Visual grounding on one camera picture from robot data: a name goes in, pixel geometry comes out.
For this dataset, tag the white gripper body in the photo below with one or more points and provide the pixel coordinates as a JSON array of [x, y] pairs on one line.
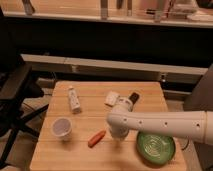
[[118, 132]]

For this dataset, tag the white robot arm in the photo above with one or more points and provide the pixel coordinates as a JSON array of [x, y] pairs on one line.
[[192, 125]]

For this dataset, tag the black rectangular block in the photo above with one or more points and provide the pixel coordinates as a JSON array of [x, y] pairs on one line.
[[134, 97]]

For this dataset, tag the green plate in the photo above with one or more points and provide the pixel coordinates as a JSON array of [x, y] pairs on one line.
[[156, 149]]

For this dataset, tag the wooden table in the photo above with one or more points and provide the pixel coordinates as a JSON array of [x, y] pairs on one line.
[[75, 135]]

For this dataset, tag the white tube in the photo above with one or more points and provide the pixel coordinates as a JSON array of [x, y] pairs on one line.
[[73, 100]]

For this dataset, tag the white plastic cup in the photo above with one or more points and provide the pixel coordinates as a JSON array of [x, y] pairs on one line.
[[62, 128]]

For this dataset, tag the black office chair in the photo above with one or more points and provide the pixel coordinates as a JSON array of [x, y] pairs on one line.
[[16, 84]]

